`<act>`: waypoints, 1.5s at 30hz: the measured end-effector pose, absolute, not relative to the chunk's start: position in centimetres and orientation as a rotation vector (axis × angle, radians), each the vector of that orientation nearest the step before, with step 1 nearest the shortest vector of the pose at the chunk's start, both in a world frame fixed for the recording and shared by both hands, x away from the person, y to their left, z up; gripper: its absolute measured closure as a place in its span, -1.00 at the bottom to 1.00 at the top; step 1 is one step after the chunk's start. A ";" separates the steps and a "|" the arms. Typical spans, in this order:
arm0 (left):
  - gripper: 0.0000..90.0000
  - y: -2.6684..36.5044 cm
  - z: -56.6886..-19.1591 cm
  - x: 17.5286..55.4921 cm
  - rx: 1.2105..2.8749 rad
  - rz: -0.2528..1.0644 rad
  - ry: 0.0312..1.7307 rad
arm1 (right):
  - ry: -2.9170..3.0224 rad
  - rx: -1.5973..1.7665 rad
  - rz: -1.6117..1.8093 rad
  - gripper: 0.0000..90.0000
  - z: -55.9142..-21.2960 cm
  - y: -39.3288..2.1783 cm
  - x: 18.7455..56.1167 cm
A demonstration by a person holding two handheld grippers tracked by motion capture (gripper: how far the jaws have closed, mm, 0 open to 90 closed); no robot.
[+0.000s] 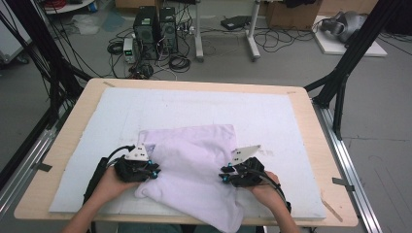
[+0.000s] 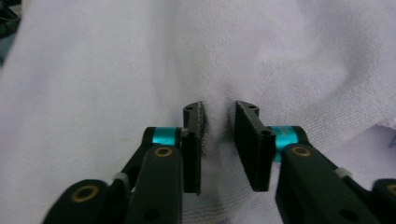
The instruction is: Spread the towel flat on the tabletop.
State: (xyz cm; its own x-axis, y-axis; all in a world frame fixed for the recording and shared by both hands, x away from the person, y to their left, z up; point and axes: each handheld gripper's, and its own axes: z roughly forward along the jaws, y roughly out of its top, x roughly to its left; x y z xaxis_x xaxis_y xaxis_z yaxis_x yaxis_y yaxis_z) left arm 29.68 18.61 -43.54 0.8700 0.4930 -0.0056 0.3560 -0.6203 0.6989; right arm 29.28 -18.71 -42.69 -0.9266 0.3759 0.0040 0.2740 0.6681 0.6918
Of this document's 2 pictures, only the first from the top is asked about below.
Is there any teal plastic sheet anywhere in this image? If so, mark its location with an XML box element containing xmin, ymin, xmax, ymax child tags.
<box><xmin>101</xmin><ymin>11</ymin><xmax>125</xmax><ymax>33</ymax></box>

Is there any person's left hand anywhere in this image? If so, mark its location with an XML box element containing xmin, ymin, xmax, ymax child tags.
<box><xmin>93</xmin><ymin>166</ymin><xmax>141</xmax><ymax>208</ymax></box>

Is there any pale pink towel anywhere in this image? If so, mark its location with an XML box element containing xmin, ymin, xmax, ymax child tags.
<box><xmin>134</xmin><ymin>124</ymin><xmax>246</xmax><ymax>233</ymax></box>

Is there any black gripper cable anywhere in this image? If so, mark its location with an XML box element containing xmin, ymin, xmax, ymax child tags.
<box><xmin>83</xmin><ymin>145</ymin><xmax>136</xmax><ymax>205</ymax></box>
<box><xmin>256</xmin><ymin>168</ymin><xmax>292</xmax><ymax>215</ymax></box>

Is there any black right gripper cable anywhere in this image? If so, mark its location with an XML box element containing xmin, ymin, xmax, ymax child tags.
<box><xmin>256</xmin><ymin>168</ymin><xmax>292</xmax><ymax>215</ymax></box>

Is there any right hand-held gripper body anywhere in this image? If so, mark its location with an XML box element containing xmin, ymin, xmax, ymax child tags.
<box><xmin>230</xmin><ymin>145</ymin><xmax>271</xmax><ymax>188</ymax></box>

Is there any wide black computer tower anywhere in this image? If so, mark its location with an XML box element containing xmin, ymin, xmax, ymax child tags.
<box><xmin>133</xmin><ymin>5</ymin><xmax>159</xmax><ymax>61</ymax></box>

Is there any black frame post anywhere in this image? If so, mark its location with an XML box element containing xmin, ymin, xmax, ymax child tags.
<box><xmin>304</xmin><ymin>0</ymin><xmax>406</xmax><ymax>141</ymax></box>
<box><xmin>0</xmin><ymin>0</ymin><xmax>93</xmax><ymax>130</ymax></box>

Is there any thin wooden stick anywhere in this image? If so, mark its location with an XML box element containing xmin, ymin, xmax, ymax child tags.
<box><xmin>320</xmin><ymin>197</ymin><xmax>344</xmax><ymax>223</ymax></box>

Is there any grey headset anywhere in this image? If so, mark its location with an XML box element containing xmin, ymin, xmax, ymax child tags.
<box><xmin>320</xmin><ymin>11</ymin><xmax>368</xmax><ymax>43</ymax></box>

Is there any white foam mat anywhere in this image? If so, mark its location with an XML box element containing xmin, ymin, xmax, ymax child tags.
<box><xmin>48</xmin><ymin>86</ymin><xmax>327</xmax><ymax>221</ymax></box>

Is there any small black cable coil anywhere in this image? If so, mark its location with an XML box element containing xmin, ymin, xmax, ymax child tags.
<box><xmin>106</xmin><ymin>40</ymin><xmax>125</xmax><ymax>56</ymax></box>

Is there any clear plastic bag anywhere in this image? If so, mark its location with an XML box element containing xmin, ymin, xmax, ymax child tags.
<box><xmin>71</xmin><ymin>14</ymin><xmax>101</xmax><ymax>35</ymax></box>

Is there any white desk frame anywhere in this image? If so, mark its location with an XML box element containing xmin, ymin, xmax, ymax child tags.
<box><xmin>193</xmin><ymin>0</ymin><xmax>262</xmax><ymax>63</ymax></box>

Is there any narrow black computer tower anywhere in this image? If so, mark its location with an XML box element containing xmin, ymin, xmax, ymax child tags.
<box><xmin>158</xmin><ymin>6</ymin><xmax>179</xmax><ymax>54</ymax></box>

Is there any black flat device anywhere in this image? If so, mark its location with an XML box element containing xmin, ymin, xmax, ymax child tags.
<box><xmin>221</xmin><ymin>15</ymin><xmax>252</xmax><ymax>31</ymax></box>

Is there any white power supply unit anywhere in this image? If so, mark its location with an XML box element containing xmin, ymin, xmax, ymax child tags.
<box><xmin>122</xmin><ymin>37</ymin><xmax>139</xmax><ymax>64</ymax></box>

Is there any aluminium rail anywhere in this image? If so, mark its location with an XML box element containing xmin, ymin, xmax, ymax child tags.
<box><xmin>0</xmin><ymin>96</ymin><xmax>76</xmax><ymax>221</ymax></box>
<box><xmin>312</xmin><ymin>100</ymin><xmax>383</xmax><ymax>233</ymax></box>

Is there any large cardboard box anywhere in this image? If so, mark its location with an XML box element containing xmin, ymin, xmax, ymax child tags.
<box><xmin>265</xmin><ymin>0</ymin><xmax>324</xmax><ymax>31</ymax></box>

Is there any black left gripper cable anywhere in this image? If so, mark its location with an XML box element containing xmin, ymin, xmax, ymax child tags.
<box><xmin>83</xmin><ymin>145</ymin><xmax>136</xmax><ymax>205</ymax></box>

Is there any white floor board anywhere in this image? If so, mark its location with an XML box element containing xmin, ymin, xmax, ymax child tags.
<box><xmin>312</xmin><ymin>15</ymin><xmax>388</xmax><ymax>58</ymax></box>

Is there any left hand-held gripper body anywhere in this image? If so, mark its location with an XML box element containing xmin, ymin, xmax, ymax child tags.
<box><xmin>114</xmin><ymin>135</ymin><xmax>151</xmax><ymax>183</ymax></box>

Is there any grey tape piece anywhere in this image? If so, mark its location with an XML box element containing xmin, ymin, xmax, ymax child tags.
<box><xmin>33</xmin><ymin>161</ymin><xmax>53</xmax><ymax>173</ymax></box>
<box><xmin>331</xmin><ymin>177</ymin><xmax>356</xmax><ymax>192</ymax></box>

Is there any person's right hand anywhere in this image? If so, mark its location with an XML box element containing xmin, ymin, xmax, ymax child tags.
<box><xmin>249</xmin><ymin>171</ymin><xmax>288</xmax><ymax>212</ymax></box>

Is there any black cable bundle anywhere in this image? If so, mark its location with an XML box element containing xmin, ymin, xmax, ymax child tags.
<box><xmin>129</xmin><ymin>62</ymin><xmax>155</xmax><ymax>81</ymax></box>

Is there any white round table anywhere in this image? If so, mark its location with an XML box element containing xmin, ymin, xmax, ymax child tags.
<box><xmin>43</xmin><ymin>0</ymin><xmax>96</xmax><ymax>16</ymax></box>

